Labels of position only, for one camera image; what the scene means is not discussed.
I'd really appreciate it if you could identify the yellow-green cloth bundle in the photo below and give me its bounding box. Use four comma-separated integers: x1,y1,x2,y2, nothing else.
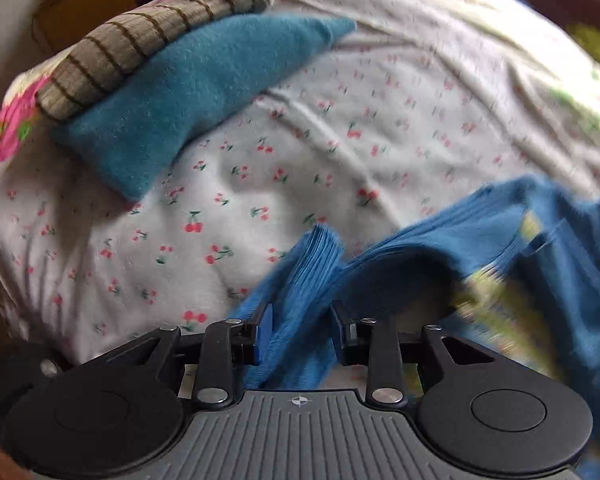
566,22,600,78

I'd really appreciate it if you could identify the teal folded cloth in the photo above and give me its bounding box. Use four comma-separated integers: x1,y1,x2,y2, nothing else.
50,14,358,204

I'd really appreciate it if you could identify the beige striped folded garment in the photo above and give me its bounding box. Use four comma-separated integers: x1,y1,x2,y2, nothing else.
35,0,289,122

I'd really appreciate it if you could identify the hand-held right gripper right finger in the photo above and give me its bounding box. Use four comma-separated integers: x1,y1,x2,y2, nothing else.
329,300,504,406

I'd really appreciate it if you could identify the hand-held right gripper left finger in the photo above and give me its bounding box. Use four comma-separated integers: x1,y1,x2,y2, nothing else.
77,302,275,409

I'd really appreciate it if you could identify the white cherry print sheet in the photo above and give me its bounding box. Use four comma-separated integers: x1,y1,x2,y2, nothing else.
0,0,600,367

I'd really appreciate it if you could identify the blue knit sweater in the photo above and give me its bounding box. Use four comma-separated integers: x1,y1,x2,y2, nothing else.
225,174,600,480

